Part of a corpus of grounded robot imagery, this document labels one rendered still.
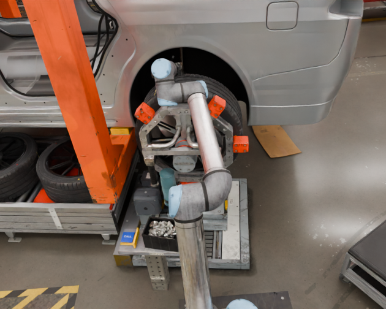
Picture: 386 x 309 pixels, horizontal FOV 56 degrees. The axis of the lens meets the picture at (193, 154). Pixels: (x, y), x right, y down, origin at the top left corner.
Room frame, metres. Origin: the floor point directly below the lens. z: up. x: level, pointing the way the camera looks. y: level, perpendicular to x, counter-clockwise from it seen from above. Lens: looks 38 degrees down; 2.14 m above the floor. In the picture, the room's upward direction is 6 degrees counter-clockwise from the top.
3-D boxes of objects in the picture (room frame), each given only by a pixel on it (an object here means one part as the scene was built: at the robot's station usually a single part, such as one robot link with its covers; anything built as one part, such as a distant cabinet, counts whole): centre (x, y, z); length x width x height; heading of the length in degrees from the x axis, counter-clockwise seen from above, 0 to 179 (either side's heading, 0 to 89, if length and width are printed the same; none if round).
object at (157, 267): (1.38, 0.29, 0.21); 0.10 x 0.10 x 0.42; 81
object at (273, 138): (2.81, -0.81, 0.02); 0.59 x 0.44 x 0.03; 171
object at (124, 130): (2.23, 0.49, 0.71); 0.14 x 0.14 x 0.05; 81
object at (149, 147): (1.63, 0.15, 1.03); 0.19 x 0.18 x 0.11; 171
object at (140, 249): (1.38, 0.26, 0.44); 0.43 x 0.17 x 0.03; 81
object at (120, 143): (2.06, 0.52, 0.69); 0.52 x 0.17 x 0.35; 171
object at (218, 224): (1.91, 0.03, 0.13); 0.50 x 0.36 x 0.10; 81
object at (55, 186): (2.21, 0.85, 0.39); 0.66 x 0.66 x 0.24
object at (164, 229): (1.37, 0.21, 0.51); 0.20 x 0.14 x 0.13; 73
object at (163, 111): (1.74, 0.03, 0.85); 0.54 x 0.07 x 0.54; 81
